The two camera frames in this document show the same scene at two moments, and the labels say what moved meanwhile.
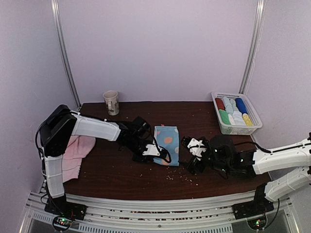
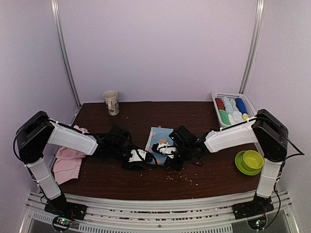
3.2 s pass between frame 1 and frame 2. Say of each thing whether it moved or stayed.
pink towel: stayed
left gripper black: moved
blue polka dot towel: stayed
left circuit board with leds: stayed
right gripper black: moved
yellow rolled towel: stayed
